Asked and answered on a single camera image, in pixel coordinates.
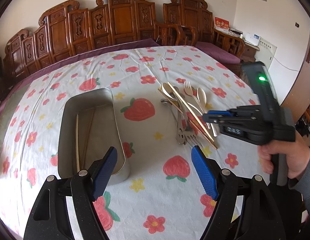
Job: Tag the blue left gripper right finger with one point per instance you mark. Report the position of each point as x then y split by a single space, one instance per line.
207 170

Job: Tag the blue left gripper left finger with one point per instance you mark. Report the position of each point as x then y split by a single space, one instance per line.
103 172

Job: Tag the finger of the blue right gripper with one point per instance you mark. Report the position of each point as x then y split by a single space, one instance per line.
214 118
221 113

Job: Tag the cream plastic fork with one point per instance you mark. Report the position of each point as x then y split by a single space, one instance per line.
189 91

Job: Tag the stainless steel spoon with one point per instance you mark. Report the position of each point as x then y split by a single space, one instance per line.
176 118

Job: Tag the dark brown wooden chopstick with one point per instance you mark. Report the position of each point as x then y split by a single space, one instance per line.
92 111

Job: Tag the grey right forearm sleeve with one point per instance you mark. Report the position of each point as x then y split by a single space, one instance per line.
302 185

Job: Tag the right hand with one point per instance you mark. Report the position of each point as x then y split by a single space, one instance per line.
297 155

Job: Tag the floral white tablecloth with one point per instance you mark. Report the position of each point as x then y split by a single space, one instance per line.
163 197

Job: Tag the metal rectangular tray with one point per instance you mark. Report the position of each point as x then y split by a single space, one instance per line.
104 134

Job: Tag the purple seat cushion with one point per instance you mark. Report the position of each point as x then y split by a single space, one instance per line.
217 53

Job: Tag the white electrical panel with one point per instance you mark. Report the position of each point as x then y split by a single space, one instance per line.
266 52

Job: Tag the white router box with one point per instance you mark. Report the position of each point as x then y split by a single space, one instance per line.
252 39

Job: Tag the red calendar card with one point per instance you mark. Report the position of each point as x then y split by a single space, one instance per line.
221 24

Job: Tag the carved wooden armchair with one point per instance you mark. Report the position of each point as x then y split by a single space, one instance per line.
193 14

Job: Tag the carved wooden bench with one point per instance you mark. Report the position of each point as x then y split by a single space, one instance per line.
66 30

